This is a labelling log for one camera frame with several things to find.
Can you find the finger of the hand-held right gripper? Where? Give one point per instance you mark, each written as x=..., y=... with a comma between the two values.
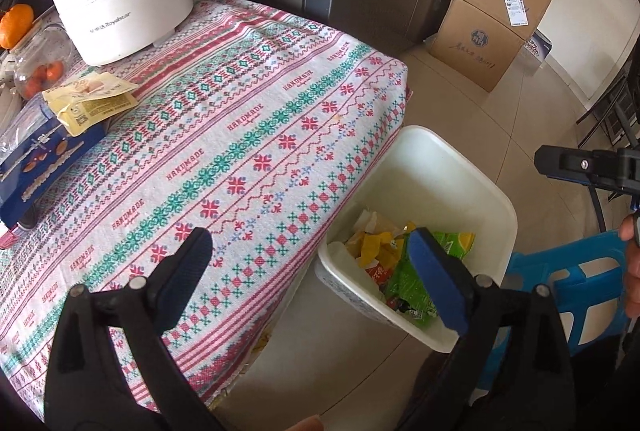
x=570, y=161

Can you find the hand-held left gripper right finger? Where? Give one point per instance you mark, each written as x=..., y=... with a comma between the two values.
x=435, y=281

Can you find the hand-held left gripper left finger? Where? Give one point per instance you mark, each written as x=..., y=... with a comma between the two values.
x=182, y=278

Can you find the green snack wrapper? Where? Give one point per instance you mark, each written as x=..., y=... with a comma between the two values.
x=397, y=285

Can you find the torn red white carton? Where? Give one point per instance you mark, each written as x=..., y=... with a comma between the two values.
x=380, y=272

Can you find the yellow snack wrapper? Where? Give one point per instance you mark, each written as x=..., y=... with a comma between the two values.
x=375, y=247

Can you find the white plastic bin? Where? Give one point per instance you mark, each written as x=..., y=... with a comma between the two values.
x=435, y=171

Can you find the person's right hand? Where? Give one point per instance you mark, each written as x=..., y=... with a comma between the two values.
x=633, y=273

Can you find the person's left hand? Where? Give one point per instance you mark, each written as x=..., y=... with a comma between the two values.
x=302, y=424

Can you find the dark metal chair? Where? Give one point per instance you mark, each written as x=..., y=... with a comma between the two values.
x=612, y=111

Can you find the small blue printed box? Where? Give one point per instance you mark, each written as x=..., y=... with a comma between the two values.
x=540, y=48

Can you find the blue plastic stool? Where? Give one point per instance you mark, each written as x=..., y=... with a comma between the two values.
x=565, y=291

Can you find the patterned woven tablecloth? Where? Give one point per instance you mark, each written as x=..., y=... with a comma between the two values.
x=225, y=136

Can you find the dark blue gift box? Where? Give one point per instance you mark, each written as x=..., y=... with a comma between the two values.
x=45, y=166

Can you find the yellow printed sachet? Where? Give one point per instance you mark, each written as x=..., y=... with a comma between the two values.
x=90, y=113

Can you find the cream printed sachet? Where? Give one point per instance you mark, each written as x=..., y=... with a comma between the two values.
x=95, y=86

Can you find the clear plastic bag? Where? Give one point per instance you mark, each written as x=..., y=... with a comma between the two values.
x=20, y=131

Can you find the clear container of cherry tomatoes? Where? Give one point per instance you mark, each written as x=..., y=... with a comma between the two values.
x=45, y=73

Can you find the orange fruit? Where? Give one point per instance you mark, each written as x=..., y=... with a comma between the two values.
x=15, y=27

